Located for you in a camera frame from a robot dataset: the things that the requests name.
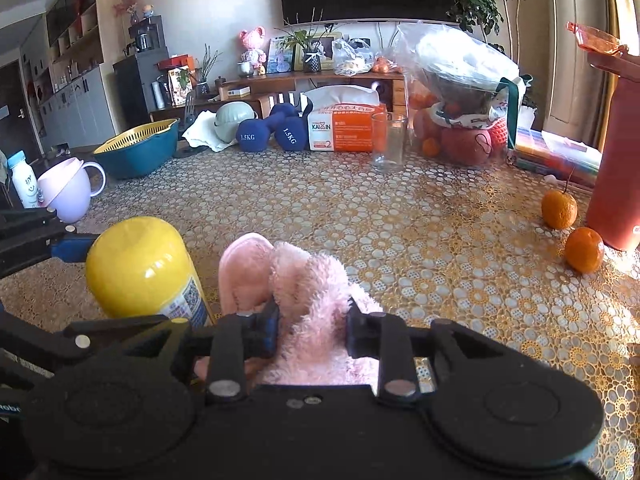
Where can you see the blue dumbbell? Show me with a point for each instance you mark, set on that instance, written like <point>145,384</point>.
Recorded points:
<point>250,136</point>
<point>291,135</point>

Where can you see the yellow capped bottle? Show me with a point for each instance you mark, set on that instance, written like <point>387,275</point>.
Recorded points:
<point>135,265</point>

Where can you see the orange white tissue pack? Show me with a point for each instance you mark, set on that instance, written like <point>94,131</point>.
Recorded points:
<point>350,135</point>

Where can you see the clear fruit container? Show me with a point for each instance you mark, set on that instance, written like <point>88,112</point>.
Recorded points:
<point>465,145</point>

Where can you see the white cloth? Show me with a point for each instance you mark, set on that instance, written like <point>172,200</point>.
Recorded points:
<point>200,132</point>

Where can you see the tall green indoor plant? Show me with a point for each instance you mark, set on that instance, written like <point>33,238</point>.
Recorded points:
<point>475,5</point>

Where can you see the colourful snack boxes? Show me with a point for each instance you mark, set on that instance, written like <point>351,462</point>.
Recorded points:
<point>177,82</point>

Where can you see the black appliance cabinet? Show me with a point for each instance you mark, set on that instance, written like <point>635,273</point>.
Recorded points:
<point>137,85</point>

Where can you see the white standing air conditioner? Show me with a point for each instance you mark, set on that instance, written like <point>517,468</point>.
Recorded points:
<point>575,60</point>

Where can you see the red water bottle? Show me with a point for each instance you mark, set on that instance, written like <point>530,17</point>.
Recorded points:
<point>615,160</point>

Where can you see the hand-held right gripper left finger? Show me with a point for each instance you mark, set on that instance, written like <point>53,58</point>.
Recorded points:
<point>264,329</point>

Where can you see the yellow colander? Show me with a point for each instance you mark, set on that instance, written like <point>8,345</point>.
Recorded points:
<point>135,135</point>

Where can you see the plant in black vase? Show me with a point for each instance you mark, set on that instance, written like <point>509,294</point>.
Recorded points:
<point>312,62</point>

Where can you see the gold patterned tablecloth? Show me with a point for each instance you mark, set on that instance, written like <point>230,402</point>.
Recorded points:
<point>350,220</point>

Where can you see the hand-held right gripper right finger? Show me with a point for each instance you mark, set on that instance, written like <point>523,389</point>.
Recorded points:
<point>361,332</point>

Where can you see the orange without stem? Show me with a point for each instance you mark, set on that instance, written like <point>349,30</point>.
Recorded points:
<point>584,250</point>

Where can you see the wooden photo frame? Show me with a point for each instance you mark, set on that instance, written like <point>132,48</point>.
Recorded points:
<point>331,50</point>

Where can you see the bag of oranges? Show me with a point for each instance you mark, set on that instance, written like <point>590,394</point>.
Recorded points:
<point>382,64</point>

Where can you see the pink fluffy slipper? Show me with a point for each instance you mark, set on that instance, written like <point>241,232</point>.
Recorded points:
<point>310,285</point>

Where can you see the white food bag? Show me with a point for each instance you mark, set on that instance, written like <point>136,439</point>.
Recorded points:
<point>350,57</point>

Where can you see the black white striped object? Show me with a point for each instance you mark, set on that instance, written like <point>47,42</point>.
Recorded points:
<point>280,102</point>

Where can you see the wall shelving unit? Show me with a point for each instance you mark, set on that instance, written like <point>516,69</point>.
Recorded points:
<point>75,60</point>

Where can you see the yellow curtain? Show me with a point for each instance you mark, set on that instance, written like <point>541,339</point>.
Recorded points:
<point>620,10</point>

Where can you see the picture card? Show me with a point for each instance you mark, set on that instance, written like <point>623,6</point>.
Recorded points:
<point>280,55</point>

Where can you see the pink bear toy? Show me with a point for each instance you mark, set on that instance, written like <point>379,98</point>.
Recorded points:
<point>252,42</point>

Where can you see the purple mug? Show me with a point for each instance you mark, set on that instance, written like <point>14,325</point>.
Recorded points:
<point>67,195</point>

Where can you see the stack of books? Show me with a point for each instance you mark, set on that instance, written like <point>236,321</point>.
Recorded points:
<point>550,157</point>

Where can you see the orange with stem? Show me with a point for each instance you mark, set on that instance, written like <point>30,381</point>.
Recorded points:
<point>559,210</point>

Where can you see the blue basin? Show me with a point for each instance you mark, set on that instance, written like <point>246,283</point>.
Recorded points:
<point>135,164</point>

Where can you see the clear drinking glass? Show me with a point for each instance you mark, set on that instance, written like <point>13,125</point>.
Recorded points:
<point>390,145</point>

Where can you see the small white box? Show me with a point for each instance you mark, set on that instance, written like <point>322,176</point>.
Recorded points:
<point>235,92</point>

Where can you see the small plant in pot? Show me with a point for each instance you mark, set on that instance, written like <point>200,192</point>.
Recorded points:
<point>202,87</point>

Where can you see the white milk bottle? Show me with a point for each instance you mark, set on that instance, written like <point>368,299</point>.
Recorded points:
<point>24,180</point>

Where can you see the clear plastic bag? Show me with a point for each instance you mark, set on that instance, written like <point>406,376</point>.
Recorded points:
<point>450,50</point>

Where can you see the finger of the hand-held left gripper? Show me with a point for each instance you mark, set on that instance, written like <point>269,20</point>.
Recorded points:
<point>50,341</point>
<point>75,249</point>

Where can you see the wooden television cabinet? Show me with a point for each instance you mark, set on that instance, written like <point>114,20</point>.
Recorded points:
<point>280,82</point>

